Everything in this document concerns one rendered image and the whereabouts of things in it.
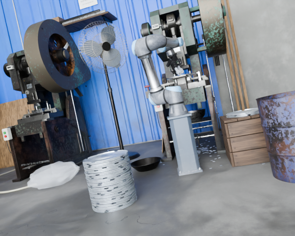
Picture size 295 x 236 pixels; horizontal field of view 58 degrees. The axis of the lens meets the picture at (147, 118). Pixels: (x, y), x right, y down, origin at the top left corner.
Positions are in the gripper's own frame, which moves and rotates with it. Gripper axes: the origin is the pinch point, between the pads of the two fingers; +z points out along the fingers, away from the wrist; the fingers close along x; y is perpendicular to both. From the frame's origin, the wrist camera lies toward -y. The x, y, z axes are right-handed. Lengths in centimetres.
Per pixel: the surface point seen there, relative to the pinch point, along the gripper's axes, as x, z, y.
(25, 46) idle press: -83, -94, -100
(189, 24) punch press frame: 36, -37, 3
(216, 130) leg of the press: -6, 59, 20
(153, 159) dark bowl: -56, 60, -21
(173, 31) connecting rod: 29, -38, -14
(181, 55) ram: 21.5, -13.9, -9.4
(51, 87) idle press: -80, -46, -109
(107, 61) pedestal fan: -16, -43, -84
